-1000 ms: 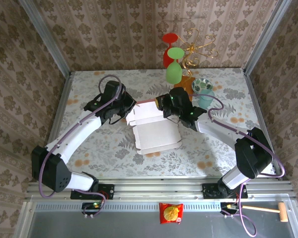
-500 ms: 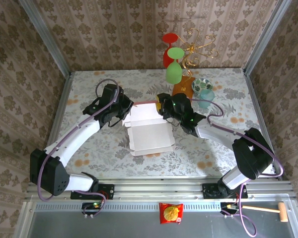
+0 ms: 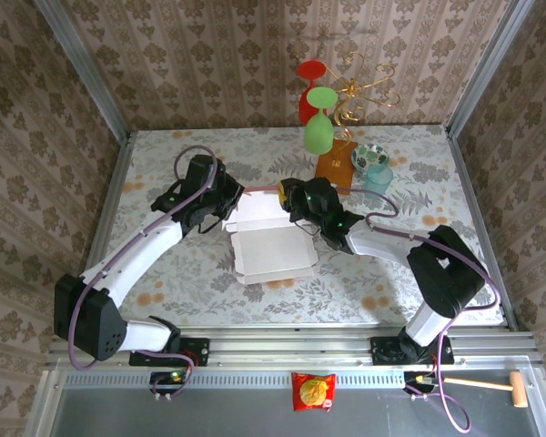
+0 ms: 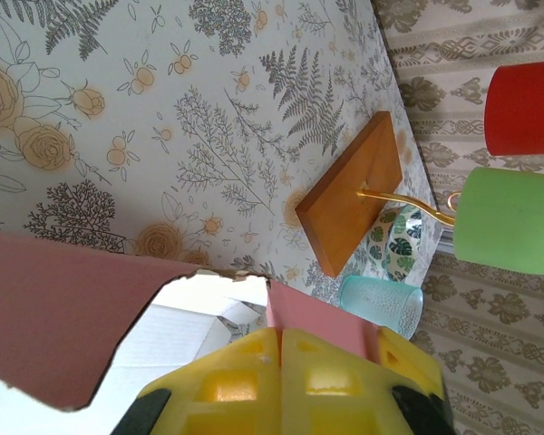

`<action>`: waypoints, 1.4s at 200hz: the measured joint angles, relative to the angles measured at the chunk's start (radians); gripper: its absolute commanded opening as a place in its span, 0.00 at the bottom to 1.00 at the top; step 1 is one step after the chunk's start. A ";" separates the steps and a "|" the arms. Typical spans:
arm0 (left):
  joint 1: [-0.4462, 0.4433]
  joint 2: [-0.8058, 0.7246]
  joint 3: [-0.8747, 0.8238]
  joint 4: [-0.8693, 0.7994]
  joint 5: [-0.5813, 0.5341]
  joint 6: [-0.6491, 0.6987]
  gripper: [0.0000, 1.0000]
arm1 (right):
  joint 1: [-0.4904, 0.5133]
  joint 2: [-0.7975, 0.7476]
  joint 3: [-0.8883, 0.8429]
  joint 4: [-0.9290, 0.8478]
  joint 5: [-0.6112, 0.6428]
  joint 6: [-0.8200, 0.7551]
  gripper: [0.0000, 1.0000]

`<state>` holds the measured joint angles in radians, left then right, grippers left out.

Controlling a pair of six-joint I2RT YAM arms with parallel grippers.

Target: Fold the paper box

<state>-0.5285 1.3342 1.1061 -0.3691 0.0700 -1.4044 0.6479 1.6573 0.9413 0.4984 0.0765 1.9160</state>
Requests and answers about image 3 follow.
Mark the teal plastic cup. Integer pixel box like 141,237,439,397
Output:
361,163,395,200

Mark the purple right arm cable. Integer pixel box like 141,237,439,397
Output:
339,186,502,432

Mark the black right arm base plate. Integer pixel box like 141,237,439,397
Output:
369,335,456,366

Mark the aluminium table side rail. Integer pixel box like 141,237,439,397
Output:
444,126,519,331
66,131,134,334

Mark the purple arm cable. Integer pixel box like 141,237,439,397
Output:
339,186,502,432
66,144,220,401

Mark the brown wooden rack base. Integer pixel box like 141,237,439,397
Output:
315,138,360,197

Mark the red wine glass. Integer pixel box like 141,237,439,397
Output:
297,61,331,125

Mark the red snack packet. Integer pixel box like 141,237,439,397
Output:
290,371,338,413

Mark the gold wire glass rack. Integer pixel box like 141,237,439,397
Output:
322,51,401,143

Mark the green wine glass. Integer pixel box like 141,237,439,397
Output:
303,86,339,155

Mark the grey metal shelf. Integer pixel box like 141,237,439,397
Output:
26,371,546,437

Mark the leaf patterned bowl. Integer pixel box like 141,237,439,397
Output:
350,142,390,174

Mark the grey slotted cable duct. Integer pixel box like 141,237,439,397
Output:
61,369,536,389

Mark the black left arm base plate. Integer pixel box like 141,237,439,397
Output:
127,336,210,368

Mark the aluminium frame post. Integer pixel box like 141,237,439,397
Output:
32,0,132,145
441,0,537,140

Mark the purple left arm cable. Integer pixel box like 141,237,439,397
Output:
66,144,220,401

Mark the floral table cover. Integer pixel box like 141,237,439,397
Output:
88,126,506,327

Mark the wooden mallet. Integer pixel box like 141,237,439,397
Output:
443,371,529,409

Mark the pink and white paper box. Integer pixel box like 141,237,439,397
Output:
220,185,319,287

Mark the aluminium mounting rail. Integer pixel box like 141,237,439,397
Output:
45,325,546,370

